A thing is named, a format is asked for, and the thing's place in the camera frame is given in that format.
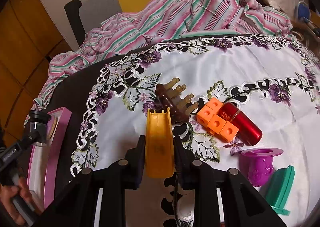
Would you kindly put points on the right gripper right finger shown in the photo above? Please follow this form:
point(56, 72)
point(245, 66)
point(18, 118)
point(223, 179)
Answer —
point(186, 171)

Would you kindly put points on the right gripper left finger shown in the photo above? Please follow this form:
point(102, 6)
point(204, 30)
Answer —
point(135, 166)

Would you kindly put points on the orange plastic slide toy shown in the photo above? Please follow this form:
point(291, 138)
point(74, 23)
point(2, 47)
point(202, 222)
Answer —
point(159, 148)

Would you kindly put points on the orange cube blocks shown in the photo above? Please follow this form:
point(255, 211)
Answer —
point(214, 124)

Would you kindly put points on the grey jar with black lid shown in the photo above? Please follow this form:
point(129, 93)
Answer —
point(37, 127)

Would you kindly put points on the red metallic capsule case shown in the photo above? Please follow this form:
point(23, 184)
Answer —
point(248, 132)

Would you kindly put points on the brown hair brush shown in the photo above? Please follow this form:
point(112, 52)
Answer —
point(169, 96)

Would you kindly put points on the magenta plastic cup mould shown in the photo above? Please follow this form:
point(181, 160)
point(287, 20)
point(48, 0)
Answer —
point(256, 164)

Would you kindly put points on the teal plastic stand toy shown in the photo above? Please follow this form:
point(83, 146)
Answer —
point(279, 189)

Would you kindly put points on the pink-rimmed white tray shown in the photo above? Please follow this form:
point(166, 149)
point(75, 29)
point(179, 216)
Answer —
point(44, 158)

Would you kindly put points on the white floral embroidered cloth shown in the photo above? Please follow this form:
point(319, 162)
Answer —
point(248, 101)

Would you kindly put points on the wooden cabinet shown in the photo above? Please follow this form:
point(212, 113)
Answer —
point(29, 40)

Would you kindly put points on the pink green striped cloth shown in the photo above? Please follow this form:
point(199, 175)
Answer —
point(161, 20)

